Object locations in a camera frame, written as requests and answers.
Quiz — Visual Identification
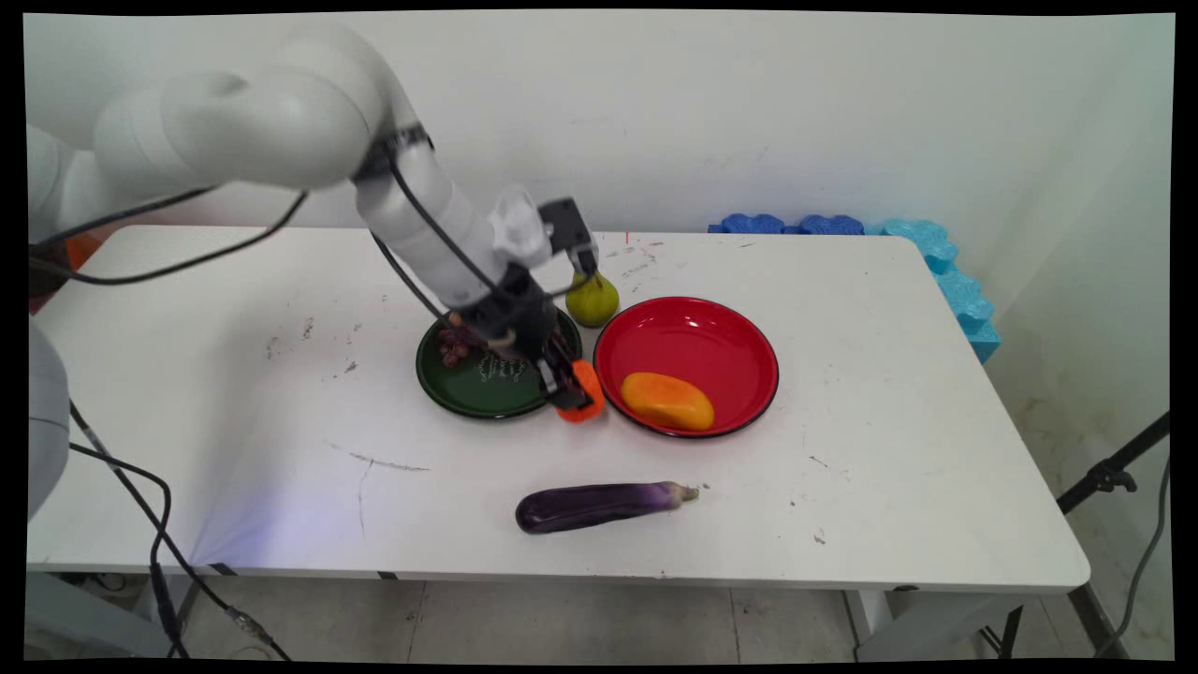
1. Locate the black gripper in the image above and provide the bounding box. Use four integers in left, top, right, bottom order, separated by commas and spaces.
465, 265, 592, 414

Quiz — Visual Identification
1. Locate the orange toy carrot piece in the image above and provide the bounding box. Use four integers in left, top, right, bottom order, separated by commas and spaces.
556, 359, 607, 425

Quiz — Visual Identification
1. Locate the purple toy eggplant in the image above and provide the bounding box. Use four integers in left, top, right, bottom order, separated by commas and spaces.
515, 480, 701, 535

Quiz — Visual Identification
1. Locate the green yellow toy pear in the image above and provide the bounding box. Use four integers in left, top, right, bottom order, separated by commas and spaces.
564, 269, 621, 330

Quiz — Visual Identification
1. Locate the dark green round plate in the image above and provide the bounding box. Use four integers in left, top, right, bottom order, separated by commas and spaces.
416, 307, 584, 421

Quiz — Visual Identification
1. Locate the orange yellow toy mango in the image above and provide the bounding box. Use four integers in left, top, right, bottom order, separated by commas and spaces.
620, 372, 716, 432

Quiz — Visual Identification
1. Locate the red toy grape bunch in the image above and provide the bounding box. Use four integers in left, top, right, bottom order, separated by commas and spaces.
436, 318, 489, 369

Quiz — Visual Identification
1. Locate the red round plate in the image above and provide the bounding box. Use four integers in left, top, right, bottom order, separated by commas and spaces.
593, 296, 780, 440

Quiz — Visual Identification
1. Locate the white table leg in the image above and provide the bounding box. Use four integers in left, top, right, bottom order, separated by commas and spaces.
842, 588, 895, 649

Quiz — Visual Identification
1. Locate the light blue foam mat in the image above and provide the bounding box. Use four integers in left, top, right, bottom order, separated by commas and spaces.
864, 218, 1003, 365

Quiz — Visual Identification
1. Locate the orange red box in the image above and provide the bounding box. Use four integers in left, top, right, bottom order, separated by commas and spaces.
28, 231, 106, 315

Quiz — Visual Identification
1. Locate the black tripod stand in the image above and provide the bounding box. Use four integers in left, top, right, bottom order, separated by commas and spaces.
1056, 410, 1172, 658

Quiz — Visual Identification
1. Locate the black wrist camera, white mount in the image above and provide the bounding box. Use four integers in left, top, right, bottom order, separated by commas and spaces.
489, 186, 601, 280

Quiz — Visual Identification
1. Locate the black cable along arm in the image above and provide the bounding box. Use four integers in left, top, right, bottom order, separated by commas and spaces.
28, 140, 527, 355

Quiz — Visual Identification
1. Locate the black strap on arm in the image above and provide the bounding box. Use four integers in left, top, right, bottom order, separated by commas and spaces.
352, 125, 435, 182

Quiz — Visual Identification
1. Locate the black cable to floor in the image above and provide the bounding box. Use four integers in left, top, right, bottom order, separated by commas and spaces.
67, 401, 293, 662

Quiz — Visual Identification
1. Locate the grey robot pedestal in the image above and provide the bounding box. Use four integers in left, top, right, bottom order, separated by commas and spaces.
26, 571, 174, 658

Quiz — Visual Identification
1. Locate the grey hanging cable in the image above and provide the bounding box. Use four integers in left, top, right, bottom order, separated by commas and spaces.
1093, 453, 1173, 658

